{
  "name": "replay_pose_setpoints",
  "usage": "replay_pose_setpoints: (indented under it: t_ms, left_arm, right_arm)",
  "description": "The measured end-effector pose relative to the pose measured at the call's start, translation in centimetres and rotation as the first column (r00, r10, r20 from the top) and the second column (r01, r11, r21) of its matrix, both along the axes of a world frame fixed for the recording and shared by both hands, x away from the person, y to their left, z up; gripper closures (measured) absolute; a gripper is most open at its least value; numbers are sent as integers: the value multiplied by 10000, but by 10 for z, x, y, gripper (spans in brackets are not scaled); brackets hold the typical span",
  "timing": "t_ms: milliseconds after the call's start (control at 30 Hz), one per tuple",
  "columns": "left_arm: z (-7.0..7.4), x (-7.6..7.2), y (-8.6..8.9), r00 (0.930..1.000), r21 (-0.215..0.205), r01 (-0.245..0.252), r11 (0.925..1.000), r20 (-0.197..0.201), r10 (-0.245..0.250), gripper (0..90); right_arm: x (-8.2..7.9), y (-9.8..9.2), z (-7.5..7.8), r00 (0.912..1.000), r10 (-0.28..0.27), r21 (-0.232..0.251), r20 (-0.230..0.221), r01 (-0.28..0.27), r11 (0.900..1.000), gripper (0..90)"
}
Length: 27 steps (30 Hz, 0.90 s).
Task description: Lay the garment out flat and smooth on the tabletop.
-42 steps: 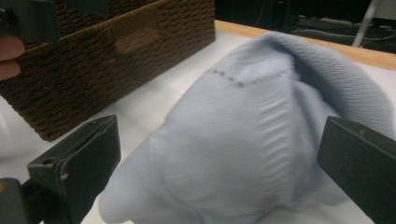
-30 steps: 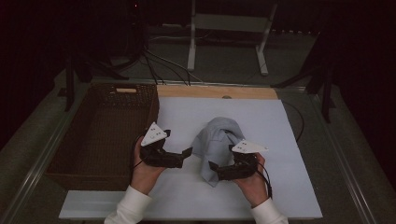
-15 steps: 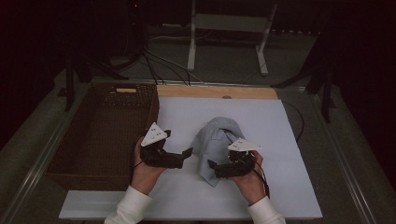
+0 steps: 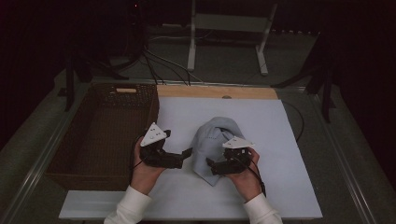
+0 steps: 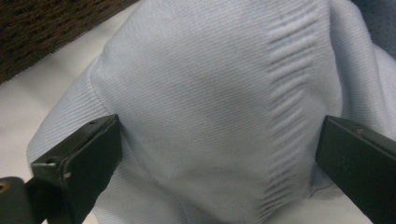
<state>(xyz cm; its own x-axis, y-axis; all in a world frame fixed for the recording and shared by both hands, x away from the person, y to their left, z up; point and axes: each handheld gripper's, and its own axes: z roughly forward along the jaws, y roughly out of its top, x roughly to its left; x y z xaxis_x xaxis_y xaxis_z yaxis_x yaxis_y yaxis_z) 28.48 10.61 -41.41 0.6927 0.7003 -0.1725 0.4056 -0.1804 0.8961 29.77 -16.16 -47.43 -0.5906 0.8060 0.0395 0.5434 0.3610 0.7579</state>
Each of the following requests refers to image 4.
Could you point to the person's right hand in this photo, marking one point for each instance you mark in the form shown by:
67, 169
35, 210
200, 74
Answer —
249, 183

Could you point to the brown wicker basket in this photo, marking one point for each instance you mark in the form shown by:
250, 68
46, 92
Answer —
102, 140

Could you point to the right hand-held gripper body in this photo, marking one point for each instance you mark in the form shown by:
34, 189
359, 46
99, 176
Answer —
236, 143

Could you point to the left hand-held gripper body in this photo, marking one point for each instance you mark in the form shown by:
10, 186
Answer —
152, 135

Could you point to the metal frame rail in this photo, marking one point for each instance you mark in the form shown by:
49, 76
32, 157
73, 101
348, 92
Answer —
349, 174
36, 169
236, 84

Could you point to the black tripod stand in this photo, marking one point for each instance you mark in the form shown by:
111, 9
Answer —
326, 93
69, 84

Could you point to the white metal stand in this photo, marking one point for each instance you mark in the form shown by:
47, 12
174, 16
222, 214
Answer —
230, 22

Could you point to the white board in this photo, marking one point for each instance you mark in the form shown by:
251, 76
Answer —
274, 130

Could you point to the person's left hand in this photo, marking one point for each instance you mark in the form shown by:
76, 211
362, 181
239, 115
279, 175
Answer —
143, 175

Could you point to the white power strip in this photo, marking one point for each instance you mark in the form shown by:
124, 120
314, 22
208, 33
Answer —
172, 25

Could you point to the light blue knit garment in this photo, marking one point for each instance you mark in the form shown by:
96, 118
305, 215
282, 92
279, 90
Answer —
208, 143

